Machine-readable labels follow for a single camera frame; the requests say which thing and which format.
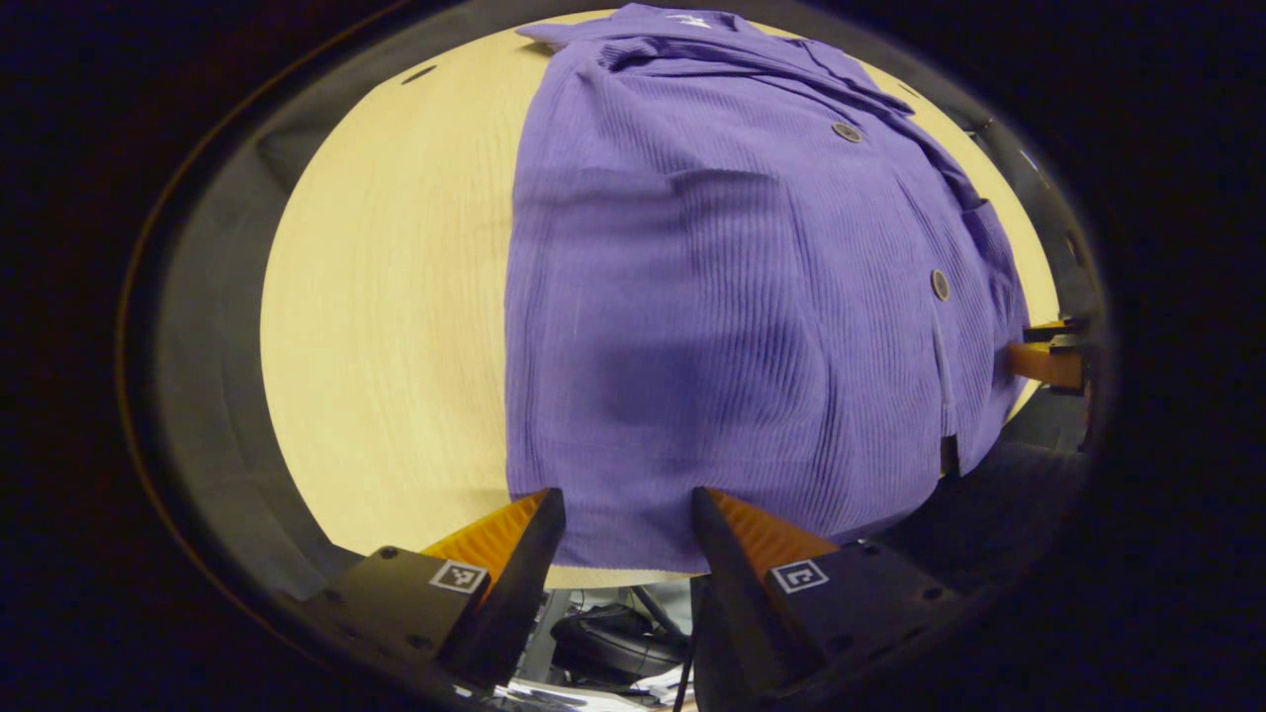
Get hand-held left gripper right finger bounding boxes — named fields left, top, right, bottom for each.
left=689, top=485, right=960, bottom=711

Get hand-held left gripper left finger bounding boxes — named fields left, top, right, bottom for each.
left=321, top=487, right=568, bottom=693

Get purple ribbed button shirt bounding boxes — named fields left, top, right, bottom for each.
left=504, top=3, right=1032, bottom=575

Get black bag under table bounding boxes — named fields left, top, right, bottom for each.
left=549, top=603, right=691, bottom=685

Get black backdrop cloth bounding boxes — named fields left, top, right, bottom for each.
left=124, top=0, right=1099, bottom=594

